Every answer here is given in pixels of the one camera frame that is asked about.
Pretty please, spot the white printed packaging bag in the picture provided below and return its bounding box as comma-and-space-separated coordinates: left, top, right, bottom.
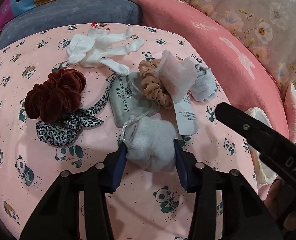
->
173, 94, 199, 136

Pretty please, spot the blue-grey sock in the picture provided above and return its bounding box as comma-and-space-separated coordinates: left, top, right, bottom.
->
190, 64, 217, 102

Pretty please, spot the light grey sock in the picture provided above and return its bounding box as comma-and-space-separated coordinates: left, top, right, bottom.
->
123, 116, 177, 172

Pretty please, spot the dark red velvet scrunchie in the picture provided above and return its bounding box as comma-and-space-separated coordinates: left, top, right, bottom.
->
25, 69, 87, 124

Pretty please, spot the translucent pink plastic wrapper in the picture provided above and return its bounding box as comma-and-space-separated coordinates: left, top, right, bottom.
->
155, 50, 197, 103

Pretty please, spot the tan dotted scrunchie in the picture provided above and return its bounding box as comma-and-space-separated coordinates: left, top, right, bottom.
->
138, 59, 173, 109

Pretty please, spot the white-lined trash bin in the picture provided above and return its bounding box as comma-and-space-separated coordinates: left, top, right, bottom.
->
245, 106, 279, 186

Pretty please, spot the person's right hand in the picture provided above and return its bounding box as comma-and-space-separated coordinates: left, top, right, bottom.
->
264, 177, 296, 232

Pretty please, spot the pink floral pillow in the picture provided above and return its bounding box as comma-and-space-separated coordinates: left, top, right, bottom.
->
284, 83, 296, 144

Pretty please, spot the leopard print scrunchie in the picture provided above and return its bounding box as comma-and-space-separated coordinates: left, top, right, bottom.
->
36, 74, 117, 147

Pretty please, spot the pink towel blanket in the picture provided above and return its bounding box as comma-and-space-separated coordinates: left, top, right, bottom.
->
129, 0, 289, 138

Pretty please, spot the grey floral quilt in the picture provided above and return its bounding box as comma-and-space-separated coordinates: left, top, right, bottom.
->
186, 0, 296, 90

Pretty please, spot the white glove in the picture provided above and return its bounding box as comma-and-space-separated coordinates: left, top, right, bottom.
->
66, 22, 145, 76

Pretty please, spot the blue-grey velvet cushion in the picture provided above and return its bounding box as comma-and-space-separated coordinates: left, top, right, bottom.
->
0, 0, 143, 50

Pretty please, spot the grey drawstring pouch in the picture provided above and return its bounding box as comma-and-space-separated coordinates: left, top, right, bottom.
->
109, 72, 160, 145

